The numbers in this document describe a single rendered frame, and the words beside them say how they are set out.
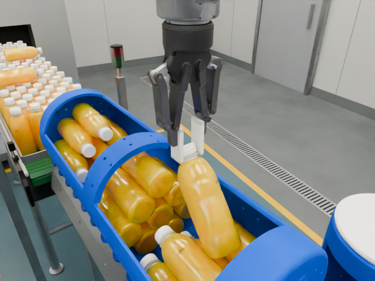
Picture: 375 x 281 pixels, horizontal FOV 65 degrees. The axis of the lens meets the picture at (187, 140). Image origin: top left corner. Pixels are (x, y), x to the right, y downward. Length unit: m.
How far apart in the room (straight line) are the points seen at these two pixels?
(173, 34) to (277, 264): 0.35
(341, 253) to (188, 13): 0.66
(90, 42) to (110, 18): 0.52
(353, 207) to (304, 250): 0.44
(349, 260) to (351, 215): 0.12
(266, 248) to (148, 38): 5.44
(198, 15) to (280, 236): 0.34
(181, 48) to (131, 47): 5.25
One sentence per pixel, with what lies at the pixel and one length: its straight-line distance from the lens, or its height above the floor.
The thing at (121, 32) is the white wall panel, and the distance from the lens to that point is 5.57.
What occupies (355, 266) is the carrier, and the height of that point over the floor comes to 0.99.
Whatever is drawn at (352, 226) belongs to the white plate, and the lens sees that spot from 0.86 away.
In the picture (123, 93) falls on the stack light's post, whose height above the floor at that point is 1.01.
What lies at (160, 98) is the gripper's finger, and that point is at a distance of 0.45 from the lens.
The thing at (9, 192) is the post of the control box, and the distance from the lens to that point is 1.46.
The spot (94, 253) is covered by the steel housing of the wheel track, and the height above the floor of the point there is 0.86.
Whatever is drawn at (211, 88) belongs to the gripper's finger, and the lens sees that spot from 0.51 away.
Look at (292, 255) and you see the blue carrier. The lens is 0.48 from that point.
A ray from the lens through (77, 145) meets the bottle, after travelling 0.95.
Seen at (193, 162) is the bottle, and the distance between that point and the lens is 0.52.
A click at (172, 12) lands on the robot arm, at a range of 0.42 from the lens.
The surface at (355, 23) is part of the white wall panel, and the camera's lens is 4.21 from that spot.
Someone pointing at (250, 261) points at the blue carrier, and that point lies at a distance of 0.46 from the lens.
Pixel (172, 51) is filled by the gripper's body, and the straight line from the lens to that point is 0.44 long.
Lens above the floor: 1.59
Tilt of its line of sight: 30 degrees down
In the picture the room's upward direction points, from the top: straight up
